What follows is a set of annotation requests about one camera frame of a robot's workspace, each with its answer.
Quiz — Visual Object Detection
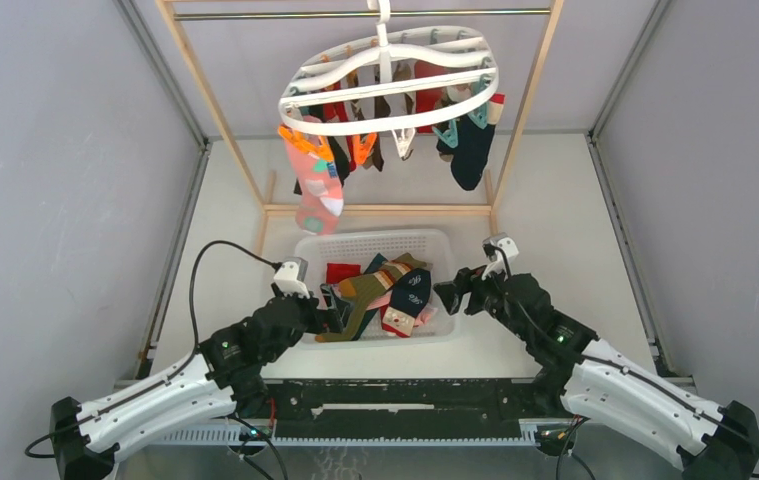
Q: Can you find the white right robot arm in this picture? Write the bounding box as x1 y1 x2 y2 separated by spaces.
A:
433 268 759 479

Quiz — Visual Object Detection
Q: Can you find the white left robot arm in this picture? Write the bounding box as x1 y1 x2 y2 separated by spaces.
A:
51 295 343 479

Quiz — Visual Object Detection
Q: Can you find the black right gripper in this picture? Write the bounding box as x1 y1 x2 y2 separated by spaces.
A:
433 257 532 342

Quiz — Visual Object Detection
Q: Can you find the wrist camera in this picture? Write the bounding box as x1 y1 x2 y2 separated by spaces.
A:
273 257 311 298
481 232 519 279

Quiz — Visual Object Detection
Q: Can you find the metal hanging rod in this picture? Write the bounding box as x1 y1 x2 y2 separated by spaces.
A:
173 8 552 22

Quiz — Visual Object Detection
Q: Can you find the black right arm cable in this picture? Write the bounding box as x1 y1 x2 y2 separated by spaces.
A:
494 246 759 480

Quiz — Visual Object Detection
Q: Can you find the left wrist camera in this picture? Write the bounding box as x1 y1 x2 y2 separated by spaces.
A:
273 257 311 298

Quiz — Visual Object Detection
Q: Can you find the olive sock orange heel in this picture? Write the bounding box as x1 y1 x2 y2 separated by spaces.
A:
315 253 431 343

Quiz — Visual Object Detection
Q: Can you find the white round clip hanger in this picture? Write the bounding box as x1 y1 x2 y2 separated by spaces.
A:
278 1 499 136

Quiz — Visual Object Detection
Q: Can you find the red and beige sock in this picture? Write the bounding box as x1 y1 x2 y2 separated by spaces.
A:
325 263 362 284

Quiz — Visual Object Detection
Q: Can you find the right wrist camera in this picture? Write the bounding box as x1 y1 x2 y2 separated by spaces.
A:
481 232 519 279

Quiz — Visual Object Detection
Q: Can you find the navy sock white lettering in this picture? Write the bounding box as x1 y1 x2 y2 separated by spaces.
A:
381 268 432 338

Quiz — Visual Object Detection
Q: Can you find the white plastic basket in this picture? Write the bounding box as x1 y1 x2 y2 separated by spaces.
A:
295 229 460 349

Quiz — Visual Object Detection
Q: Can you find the dark teal sock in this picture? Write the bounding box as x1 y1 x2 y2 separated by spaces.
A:
348 254 390 340

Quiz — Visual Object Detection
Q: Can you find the wooden hanging rack frame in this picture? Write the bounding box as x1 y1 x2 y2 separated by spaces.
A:
153 0 566 263

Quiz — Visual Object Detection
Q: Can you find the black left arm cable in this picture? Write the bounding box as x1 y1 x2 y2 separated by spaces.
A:
23 240 282 460

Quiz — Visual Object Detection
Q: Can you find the navy sock striped cuff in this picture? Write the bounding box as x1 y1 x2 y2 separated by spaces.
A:
450 93 505 191

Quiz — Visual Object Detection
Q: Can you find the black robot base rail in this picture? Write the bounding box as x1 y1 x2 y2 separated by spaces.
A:
237 378 573 442

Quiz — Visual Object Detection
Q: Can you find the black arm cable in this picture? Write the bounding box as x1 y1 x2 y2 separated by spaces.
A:
494 246 759 480
23 240 282 460

